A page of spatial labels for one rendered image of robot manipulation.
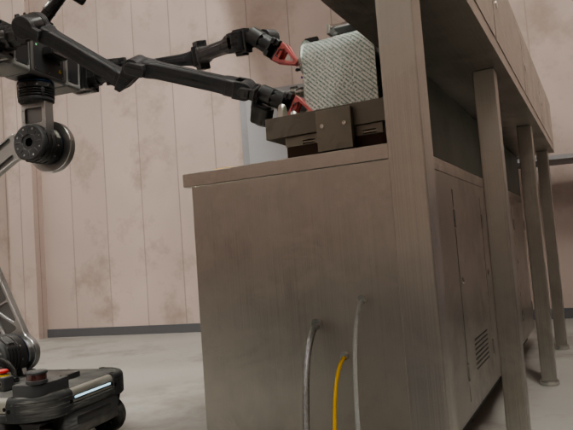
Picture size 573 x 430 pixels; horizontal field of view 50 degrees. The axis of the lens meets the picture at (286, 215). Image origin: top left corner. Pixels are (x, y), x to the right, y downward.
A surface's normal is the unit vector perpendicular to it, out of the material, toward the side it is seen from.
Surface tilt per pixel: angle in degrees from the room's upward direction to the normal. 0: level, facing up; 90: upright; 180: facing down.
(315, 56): 90
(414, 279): 90
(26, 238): 90
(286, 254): 90
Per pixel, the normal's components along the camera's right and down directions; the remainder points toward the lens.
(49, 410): 0.59, -0.10
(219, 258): -0.46, -0.03
